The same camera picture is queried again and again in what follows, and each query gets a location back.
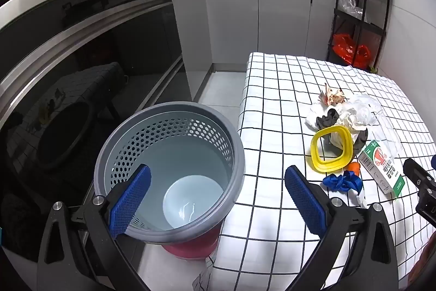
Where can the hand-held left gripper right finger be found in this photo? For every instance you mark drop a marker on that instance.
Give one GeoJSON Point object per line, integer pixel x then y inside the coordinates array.
{"type": "Point", "coordinates": [306, 199]}

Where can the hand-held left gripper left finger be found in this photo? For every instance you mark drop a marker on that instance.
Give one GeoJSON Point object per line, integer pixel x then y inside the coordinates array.
{"type": "Point", "coordinates": [131, 199]}

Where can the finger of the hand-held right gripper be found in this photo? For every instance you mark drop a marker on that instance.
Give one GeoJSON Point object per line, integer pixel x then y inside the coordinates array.
{"type": "Point", "coordinates": [420, 176]}
{"type": "Point", "coordinates": [433, 162]}

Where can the grey perforated trash bin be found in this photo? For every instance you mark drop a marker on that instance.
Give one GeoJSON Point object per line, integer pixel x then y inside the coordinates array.
{"type": "Point", "coordinates": [190, 154]}

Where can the white checked paper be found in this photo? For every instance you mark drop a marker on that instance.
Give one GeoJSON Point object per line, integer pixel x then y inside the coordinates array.
{"type": "Point", "coordinates": [351, 120]}

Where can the blue ribbon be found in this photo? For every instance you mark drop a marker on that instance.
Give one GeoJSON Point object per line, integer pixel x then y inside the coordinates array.
{"type": "Point", "coordinates": [340, 182]}

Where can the green and red milk carton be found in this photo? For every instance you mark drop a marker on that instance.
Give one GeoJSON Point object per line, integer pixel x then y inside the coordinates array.
{"type": "Point", "coordinates": [378, 161]}

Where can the small white wrapper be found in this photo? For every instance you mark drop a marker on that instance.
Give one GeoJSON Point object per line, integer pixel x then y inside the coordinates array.
{"type": "Point", "coordinates": [357, 199]}

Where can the black fabric scrap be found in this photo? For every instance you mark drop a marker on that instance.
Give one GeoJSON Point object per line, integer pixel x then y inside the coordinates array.
{"type": "Point", "coordinates": [313, 117]}

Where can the checked white tablecloth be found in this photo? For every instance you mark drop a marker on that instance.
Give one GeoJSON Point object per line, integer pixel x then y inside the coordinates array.
{"type": "Point", "coordinates": [272, 107]}

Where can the red plastic bag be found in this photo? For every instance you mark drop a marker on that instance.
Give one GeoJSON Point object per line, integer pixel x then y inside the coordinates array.
{"type": "Point", "coordinates": [347, 50]}

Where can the black metal rack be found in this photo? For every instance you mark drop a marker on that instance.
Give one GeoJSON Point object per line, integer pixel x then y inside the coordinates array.
{"type": "Point", "coordinates": [361, 25]}

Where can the black glass oven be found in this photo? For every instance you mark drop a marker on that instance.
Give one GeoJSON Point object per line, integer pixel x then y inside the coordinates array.
{"type": "Point", "coordinates": [85, 49]}

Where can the clear crumpled plastic bag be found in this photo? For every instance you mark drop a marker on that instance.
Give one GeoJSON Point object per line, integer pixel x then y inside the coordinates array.
{"type": "Point", "coordinates": [347, 4]}

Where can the grey kitchen cabinets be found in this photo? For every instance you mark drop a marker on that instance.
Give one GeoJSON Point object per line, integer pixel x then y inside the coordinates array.
{"type": "Point", "coordinates": [231, 21]}

